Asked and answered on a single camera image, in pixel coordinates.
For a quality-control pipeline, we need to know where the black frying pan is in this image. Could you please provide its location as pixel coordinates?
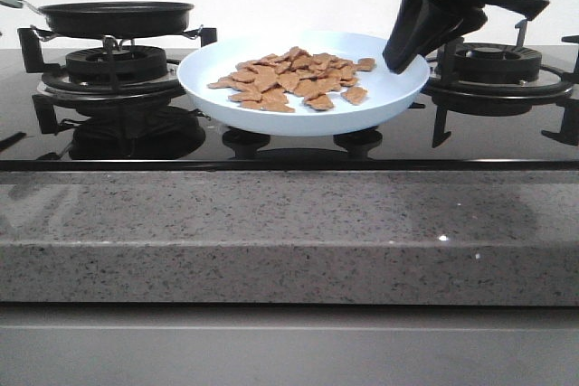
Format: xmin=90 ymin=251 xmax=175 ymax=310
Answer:
xmin=1 ymin=0 xmax=194 ymax=39

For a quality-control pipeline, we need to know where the light blue plate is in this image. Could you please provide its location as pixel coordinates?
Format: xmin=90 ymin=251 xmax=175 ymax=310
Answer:
xmin=177 ymin=31 xmax=430 ymax=137

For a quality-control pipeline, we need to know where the pile of brown meat slices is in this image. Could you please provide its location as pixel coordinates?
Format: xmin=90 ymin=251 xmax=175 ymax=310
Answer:
xmin=207 ymin=46 xmax=376 ymax=113

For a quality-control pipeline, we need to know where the right burner with black grate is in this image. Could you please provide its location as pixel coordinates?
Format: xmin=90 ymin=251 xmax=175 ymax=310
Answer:
xmin=422 ymin=20 xmax=578 ymax=147

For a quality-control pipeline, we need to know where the burner with black grate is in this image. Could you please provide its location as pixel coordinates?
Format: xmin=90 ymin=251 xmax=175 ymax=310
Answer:
xmin=16 ymin=25 xmax=218 ymax=136
xmin=422 ymin=20 xmax=578 ymax=147

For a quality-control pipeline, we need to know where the black glass gas cooktop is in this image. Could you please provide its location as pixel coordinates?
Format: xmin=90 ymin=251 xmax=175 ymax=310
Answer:
xmin=1 ymin=50 xmax=578 ymax=172

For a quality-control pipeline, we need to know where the left burner with black grate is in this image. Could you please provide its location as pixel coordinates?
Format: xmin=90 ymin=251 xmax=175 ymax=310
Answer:
xmin=16 ymin=25 xmax=218 ymax=136

